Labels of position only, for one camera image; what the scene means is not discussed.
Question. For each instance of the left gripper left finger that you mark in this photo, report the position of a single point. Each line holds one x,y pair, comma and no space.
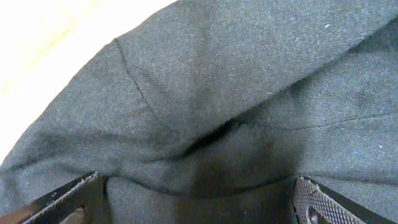
79,201

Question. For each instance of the black t-shirt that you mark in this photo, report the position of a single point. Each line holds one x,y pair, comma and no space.
208,111

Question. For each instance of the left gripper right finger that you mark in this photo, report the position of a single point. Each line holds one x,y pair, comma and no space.
315,203

